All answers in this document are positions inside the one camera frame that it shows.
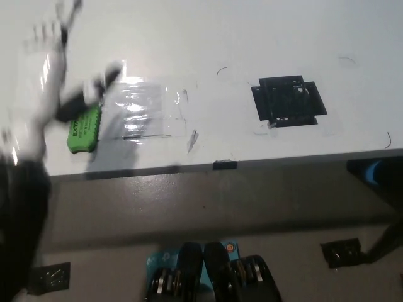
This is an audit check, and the black tape square patch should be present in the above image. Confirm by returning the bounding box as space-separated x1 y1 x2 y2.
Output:
250 74 329 128

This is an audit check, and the clear plastic sheet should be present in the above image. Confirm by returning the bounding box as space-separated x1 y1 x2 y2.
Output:
100 59 187 140

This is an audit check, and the green whiteboard eraser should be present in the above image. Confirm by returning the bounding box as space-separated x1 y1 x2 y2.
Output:
66 104 103 155

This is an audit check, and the black blue desk bracket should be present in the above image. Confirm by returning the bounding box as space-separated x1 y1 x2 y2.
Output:
346 158 403 189

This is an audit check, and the small black tape strip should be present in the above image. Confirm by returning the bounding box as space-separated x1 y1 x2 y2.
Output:
212 159 239 171

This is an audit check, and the black desk leg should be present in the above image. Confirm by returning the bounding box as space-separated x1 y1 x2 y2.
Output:
364 216 403 264

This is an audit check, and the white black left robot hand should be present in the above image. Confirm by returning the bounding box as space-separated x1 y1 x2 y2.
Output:
4 0 123 163

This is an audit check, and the teal router box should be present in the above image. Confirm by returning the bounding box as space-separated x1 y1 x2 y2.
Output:
145 241 242 287

